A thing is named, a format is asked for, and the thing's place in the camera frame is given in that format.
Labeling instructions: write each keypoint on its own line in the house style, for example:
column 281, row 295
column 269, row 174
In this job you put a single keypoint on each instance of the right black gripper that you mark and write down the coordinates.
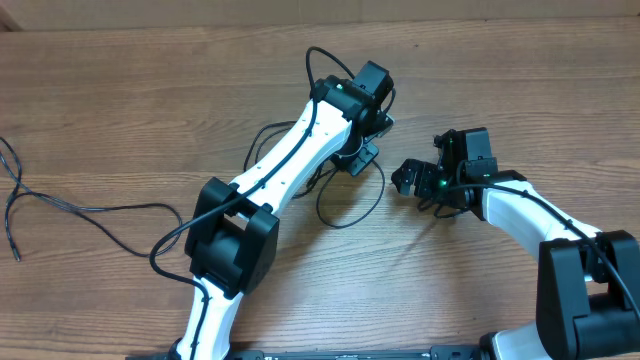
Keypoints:
column 425, row 175

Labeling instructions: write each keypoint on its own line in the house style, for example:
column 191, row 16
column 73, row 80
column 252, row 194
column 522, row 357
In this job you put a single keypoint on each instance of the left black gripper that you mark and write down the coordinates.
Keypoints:
column 355, row 163

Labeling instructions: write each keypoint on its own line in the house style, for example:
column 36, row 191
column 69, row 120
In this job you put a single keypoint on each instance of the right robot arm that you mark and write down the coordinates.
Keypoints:
column 587, row 297

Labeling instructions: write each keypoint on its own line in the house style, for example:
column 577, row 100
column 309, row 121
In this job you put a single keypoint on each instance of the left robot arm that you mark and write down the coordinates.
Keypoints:
column 234, row 246

